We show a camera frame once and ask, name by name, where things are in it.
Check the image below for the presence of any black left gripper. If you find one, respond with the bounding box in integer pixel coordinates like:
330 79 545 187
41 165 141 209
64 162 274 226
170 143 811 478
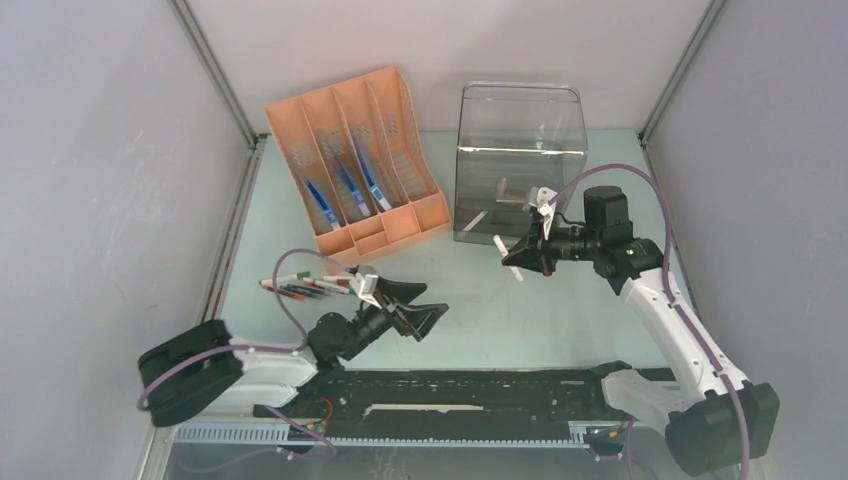
339 275 447 360

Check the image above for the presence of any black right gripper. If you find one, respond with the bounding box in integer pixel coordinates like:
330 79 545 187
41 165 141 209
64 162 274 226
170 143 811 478
504 214 601 276

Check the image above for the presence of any blue folder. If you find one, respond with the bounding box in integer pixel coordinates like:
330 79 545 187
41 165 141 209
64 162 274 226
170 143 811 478
353 137 393 212
334 156 371 218
300 178 341 230

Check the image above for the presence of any grey transparent drawer unit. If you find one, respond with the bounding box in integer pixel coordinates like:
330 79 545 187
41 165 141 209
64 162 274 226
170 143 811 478
453 81 588 245

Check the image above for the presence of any white marker green cap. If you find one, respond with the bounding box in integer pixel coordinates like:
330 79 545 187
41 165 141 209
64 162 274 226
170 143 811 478
259 271 311 287
461 210 489 234

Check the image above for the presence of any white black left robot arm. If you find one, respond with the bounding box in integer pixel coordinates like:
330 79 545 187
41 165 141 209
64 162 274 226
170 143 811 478
137 271 449 427

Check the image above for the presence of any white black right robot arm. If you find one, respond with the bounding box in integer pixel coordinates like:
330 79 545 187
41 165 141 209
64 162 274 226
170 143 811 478
502 186 780 477

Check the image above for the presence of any orange plastic desk organizer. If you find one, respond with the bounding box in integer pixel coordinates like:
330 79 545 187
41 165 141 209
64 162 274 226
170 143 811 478
264 66 452 265

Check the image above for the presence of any white marker teal cap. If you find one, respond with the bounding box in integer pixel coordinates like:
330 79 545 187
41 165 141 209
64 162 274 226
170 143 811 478
299 285 334 298

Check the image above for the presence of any white marker red cap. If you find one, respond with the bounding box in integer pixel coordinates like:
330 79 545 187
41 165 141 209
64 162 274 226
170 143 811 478
302 277 352 295

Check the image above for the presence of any dark blue pen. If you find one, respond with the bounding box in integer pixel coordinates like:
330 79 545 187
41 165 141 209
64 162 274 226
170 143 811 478
284 284 328 298

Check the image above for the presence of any red pen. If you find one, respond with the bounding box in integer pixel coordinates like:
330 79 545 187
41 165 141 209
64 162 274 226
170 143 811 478
276 288 307 301

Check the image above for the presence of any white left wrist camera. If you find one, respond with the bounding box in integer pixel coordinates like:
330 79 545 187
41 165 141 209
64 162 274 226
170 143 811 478
350 265 382 308

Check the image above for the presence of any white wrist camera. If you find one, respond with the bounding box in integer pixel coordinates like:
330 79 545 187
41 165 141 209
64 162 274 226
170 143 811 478
350 265 382 308
524 186 558 240

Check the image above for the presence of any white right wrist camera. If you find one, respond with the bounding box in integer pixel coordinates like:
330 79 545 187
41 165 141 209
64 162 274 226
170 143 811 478
524 186 558 240

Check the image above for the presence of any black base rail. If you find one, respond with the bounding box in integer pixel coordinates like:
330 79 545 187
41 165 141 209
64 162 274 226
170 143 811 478
279 369 626 446

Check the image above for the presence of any aluminium frame post right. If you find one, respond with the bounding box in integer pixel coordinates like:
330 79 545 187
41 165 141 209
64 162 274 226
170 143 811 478
638 0 730 146

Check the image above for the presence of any aluminium frame post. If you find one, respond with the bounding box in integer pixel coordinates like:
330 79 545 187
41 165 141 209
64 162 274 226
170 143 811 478
638 0 730 146
166 0 260 149

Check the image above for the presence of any aluminium frame post left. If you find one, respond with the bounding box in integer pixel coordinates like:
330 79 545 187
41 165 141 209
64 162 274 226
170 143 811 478
166 0 260 149

